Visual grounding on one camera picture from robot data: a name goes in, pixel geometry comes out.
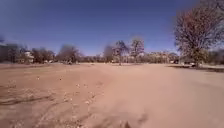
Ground pale building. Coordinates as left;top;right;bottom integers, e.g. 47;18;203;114
19;50;36;64

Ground large leafy tree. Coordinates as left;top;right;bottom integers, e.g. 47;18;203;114
173;0;224;68

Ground row of distant trees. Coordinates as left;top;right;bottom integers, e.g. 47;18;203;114
0;37;224;66

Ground reddish dirt ground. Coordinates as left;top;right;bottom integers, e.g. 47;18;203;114
0;62;224;128

